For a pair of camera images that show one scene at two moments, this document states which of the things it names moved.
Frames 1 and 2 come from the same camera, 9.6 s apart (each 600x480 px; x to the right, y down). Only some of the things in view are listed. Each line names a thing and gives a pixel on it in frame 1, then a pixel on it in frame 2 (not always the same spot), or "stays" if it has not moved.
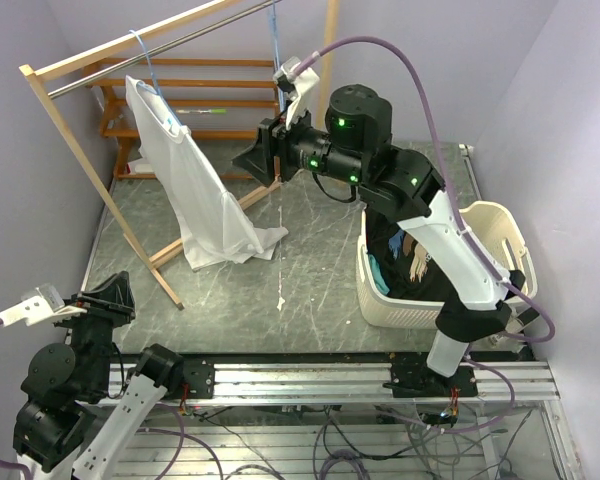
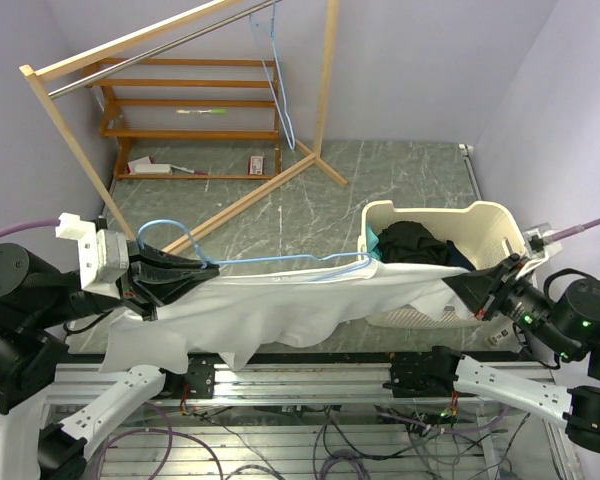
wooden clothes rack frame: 35,72 stays
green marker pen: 203,111 stays
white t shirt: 216,227 to 228,315
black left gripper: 112,300 to 173,273
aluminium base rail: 341,380 stays
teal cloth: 380,281 to 372,242
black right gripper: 273,140 to 492,283
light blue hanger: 155,88 to 209,262
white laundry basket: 493,233 stays
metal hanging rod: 157,51 stays
